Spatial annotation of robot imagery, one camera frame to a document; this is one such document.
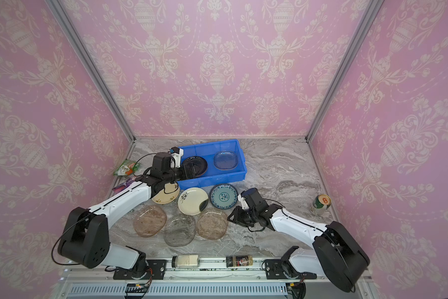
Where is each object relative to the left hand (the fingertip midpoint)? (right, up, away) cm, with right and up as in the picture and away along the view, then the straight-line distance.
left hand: (196, 169), depth 86 cm
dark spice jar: (+19, -35, -13) cm, 42 cm away
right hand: (+16, -22, -4) cm, 27 cm away
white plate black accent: (-3, -17, +10) cm, 21 cm away
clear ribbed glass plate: (+13, +3, +20) cm, 24 cm away
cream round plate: (-9, -9, -10) cm, 16 cm away
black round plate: (-1, +2, +20) cm, 20 cm away
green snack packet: (-41, 0, +17) cm, 44 cm away
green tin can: (+56, -15, -5) cm, 58 cm away
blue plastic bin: (+7, -4, +15) cm, 18 cm away
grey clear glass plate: (-7, -28, -1) cm, 29 cm away
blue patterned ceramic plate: (+13, -14, +9) cm, 21 cm away
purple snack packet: (-41, -10, +11) cm, 43 cm away
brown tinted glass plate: (-22, -24, +2) cm, 33 cm away
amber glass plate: (+8, -26, 0) cm, 27 cm away
